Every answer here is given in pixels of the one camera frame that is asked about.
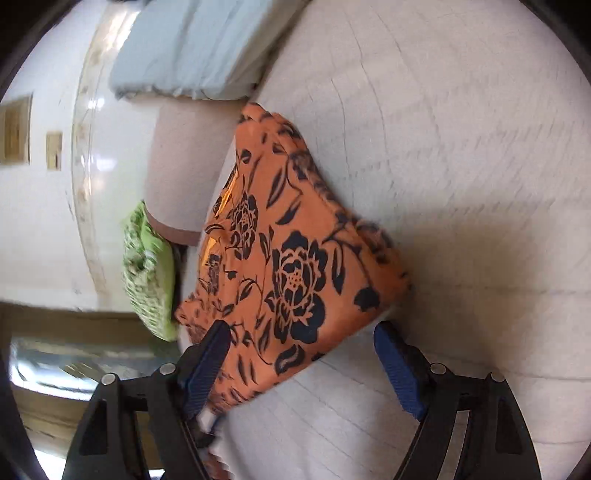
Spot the white headboard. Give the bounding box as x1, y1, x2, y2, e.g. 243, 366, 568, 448
69, 0, 185, 315

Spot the large yellow wall frame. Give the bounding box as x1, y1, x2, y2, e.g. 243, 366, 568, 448
0, 92, 34, 166

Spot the green patterned pillow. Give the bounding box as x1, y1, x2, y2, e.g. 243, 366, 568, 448
121, 200, 182, 342

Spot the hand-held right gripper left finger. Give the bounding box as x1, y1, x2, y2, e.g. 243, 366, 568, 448
62, 320, 232, 480

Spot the grey-blue pillow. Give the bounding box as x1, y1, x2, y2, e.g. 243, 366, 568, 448
108, 0, 311, 101

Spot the pink quilted bed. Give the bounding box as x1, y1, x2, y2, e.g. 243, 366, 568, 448
175, 0, 588, 480

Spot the pink bolster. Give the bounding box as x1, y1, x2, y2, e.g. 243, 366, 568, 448
144, 95, 254, 246

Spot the small yellow wall frame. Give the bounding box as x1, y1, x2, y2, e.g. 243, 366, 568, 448
45, 131, 64, 172

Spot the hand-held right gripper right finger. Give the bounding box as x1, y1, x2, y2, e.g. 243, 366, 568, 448
373, 320, 542, 480

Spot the orange floral blouse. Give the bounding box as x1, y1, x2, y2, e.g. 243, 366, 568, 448
174, 102, 414, 480

